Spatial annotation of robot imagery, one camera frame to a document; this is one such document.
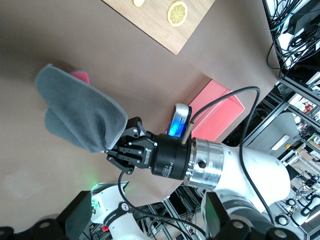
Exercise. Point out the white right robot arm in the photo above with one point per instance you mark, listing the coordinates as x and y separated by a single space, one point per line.
250 170

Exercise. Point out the bamboo cutting board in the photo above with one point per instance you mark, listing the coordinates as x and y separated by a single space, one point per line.
150 25

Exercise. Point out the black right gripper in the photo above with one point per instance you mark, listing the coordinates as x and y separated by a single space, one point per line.
165 157

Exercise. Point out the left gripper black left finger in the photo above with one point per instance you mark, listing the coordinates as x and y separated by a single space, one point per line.
37 227

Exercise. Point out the aluminium frame shelving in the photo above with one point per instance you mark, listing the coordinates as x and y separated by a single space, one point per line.
285 106

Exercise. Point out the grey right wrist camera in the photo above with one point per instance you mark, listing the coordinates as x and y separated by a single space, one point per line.
180 117

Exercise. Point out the pink plastic bin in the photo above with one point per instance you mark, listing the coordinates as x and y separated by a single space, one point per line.
217 112

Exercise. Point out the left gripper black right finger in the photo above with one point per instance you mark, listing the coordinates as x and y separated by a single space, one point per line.
250 230

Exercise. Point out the yellow lemon slice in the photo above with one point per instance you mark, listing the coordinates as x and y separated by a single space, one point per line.
177 13

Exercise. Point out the pink and grey cloth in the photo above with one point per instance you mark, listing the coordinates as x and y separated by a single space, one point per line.
82 112

